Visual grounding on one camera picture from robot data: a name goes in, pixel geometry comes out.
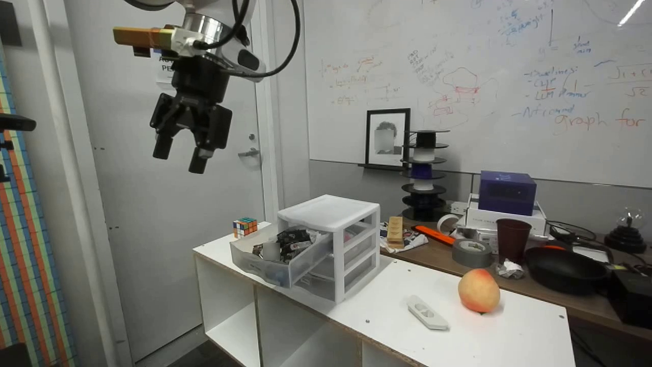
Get brown wooden desk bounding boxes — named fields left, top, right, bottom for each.
left=378, top=222, right=652, bottom=342

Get white three-drawer plastic cabinet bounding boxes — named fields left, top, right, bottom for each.
left=274, top=194, right=382, bottom=305

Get orange peach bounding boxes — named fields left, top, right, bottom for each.
left=457, top=268, right=503, bottom=317

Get white flat box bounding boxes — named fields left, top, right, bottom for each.
left=462, top=201, right=547, bottom=240

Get purple box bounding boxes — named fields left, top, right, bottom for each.
left=477, top=169, right=537, bottom=216

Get colourful striped wall panel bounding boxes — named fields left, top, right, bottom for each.
left=0, top=39, right=78, bottom=367

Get black box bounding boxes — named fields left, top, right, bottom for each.
left=605, top=263, right=652, bottom=329

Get wooden block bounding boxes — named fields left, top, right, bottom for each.
left=384, top=214, right=408, bottom=249

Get whiteboard with writing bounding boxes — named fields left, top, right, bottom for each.
left=302, top=0, right=652, bottom=190

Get orange tool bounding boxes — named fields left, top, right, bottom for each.
left=413, top=222, right=459, bottom=249

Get gold wrist camera bar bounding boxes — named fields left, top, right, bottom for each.
left=112, top=24, right=181, bottom=57

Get black items in drawer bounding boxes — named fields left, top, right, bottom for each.
left=271, top=227, right=314, bottom=263

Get grey duct tape roll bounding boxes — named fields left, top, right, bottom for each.
left=450, top=237, right=496, bottom=270

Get black framed portrait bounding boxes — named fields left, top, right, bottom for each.
left=362, top=106, right=411, bottom=172

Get white door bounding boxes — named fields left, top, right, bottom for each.
left=64, top=0, right=273, bottom=363

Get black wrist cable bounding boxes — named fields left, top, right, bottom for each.
left=231, top=0, right=302, bottom=79

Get silver door handle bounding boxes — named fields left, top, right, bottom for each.
left=237, top=145, right=263, bottom=169

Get Rubik's cube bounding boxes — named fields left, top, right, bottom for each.
left=232, top=216, right=261, bottom=240

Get dark red cup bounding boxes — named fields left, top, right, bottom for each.
left=494, top=216, right=534, bottom=268

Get clear plastic drawer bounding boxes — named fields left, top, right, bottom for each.
left=229, top=222, right=333, bottom=289

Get printed paper sheet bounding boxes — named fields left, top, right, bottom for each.
left=378, top=230, right=430, bottom=256

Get crumpled foil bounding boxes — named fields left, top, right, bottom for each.
left=492, top=259, right=526, bottom=282

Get black frying pan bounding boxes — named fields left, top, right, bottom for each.
left=524, top=242, right=609, bottom=298

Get black stacked spool tower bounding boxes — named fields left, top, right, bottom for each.
left=399, top=129, right=453, bottom=222

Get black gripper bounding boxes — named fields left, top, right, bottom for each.
left=148, top=55, right=235, bottom=175

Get black round stand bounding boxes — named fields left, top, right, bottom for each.
left=602, top=210, right=647, bottom=256

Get silver metallic item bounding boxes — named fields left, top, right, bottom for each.
left=253, top=242, right=283, bottom=263

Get white cube shelf unit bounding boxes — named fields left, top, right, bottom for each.
left=192, top=222, right=578, bottom=367

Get white remote control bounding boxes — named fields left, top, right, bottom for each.
left=406, top=293, right=453, bottom=335

